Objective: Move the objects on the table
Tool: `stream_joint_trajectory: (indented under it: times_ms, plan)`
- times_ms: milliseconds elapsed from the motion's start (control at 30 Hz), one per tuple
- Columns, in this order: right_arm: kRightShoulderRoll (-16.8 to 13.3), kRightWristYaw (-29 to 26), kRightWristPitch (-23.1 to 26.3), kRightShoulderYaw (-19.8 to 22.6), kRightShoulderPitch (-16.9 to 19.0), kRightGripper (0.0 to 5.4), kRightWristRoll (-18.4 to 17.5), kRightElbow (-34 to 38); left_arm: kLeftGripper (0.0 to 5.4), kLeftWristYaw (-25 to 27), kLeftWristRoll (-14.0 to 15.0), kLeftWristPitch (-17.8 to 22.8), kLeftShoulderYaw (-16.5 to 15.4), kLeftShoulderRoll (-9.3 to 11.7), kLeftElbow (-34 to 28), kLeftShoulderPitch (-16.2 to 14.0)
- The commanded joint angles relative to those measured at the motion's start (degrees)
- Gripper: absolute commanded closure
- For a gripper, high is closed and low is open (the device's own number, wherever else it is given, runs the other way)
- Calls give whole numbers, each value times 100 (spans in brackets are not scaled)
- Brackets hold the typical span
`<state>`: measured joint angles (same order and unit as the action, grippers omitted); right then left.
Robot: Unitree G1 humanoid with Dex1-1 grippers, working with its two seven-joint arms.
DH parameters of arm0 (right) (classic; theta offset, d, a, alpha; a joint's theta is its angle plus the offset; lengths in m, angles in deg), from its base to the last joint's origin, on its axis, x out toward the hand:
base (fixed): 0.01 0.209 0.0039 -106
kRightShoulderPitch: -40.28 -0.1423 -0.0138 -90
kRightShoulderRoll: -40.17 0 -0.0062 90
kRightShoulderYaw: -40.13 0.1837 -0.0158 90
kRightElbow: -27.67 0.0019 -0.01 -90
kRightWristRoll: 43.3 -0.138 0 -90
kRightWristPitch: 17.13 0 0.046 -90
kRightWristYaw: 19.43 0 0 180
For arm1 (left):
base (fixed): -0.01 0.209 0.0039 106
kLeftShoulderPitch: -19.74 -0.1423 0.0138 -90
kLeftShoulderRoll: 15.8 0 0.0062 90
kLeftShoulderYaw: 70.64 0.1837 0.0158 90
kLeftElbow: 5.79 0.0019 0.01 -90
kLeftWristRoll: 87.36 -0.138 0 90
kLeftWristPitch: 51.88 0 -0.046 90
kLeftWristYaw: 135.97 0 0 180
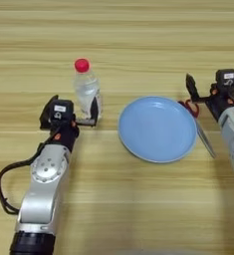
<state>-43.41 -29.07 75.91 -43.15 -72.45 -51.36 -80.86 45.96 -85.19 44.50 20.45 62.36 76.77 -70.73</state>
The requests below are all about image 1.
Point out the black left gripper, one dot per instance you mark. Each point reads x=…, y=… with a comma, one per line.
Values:
x=65, y=132

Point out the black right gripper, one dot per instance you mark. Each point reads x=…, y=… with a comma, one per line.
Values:
x=221, y=103

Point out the clear red-capped water bottle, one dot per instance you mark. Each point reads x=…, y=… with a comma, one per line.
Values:
x=83, y=89

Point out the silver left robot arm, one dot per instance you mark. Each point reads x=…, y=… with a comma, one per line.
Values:
x=45, y=189

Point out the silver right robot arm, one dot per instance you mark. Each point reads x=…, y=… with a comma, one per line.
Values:
x=233, y=139

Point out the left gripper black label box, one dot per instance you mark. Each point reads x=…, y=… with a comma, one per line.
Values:
x=60, y=109

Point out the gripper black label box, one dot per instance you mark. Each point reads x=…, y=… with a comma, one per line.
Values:
x=60, y=109
x=226, y=79

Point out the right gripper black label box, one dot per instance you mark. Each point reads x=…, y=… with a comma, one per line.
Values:
x=226, y=79

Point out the light blue round plate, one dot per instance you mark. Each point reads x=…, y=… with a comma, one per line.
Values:
x=155, y=129

